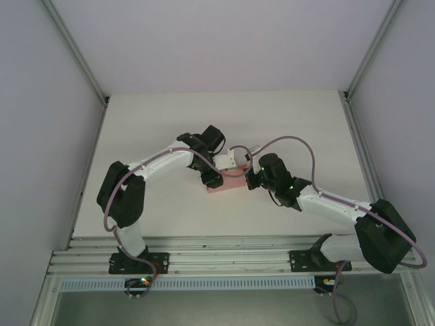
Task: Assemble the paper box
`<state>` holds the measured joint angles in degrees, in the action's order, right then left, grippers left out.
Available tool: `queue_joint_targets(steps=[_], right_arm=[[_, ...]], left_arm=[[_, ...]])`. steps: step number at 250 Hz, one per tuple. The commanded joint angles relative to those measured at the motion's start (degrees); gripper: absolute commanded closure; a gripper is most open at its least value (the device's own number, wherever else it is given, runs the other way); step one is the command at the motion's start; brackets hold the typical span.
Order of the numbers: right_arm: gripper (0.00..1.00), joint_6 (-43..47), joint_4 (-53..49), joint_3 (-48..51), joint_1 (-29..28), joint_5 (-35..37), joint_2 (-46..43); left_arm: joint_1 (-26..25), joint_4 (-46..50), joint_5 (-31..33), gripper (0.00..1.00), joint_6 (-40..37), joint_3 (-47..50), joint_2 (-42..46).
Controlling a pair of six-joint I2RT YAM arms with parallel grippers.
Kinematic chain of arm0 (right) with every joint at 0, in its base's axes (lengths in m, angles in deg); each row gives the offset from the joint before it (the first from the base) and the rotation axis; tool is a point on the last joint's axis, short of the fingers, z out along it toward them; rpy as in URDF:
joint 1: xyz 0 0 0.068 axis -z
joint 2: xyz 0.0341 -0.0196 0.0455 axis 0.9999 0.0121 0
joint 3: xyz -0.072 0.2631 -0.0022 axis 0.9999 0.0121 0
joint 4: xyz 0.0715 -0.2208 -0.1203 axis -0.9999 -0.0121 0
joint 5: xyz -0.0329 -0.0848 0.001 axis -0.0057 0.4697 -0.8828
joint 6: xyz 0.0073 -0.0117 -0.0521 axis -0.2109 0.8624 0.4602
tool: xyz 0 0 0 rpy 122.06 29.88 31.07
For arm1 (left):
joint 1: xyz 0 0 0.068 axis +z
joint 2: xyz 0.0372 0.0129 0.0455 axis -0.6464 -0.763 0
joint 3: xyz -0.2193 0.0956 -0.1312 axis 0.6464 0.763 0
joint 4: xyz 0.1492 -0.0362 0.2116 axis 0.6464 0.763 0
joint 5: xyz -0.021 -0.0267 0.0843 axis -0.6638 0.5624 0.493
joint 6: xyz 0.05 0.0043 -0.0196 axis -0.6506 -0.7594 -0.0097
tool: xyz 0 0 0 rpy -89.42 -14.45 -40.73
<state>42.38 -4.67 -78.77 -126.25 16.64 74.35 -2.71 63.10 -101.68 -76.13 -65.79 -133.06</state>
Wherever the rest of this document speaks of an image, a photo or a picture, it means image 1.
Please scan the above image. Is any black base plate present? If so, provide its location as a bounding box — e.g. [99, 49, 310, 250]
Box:
[289, 249, 351, 273]
[108, 252, 170, 275]

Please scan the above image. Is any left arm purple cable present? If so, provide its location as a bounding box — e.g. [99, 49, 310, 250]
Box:
[103, 145, 253, 300]

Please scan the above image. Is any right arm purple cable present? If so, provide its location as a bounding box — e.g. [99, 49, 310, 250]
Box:
[245, 135, 428, 323]

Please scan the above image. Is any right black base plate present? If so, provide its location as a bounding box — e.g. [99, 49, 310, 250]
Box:
[289, 249, 351, 273]

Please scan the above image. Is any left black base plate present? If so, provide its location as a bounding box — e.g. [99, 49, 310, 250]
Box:
[108, 252, 170, 275]

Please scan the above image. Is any light blue slotted cable duct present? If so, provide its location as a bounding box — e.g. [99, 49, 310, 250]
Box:
[59, 275, 316, 292]

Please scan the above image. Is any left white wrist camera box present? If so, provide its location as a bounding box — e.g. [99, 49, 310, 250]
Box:
[211, 150, 239, 173]

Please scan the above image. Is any aluminium frame post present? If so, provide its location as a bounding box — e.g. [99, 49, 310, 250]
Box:
[342, 0, 406, 102]
[41, 0, 110, 105]

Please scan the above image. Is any aluminium mounting rail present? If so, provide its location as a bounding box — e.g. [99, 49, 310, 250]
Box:
[46, 234, 419, 276]

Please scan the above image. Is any aluminium table side rail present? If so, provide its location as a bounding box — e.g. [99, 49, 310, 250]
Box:
[64, 97, 110, 252]
[338, 90, 400, 246]

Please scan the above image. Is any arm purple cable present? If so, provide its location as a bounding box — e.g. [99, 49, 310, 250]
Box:
[103, 145, 253, 300]
[245, 135, 428, 323]

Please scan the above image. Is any pink paper box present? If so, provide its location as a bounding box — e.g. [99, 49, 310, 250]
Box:
[207, 164, 249, 195]

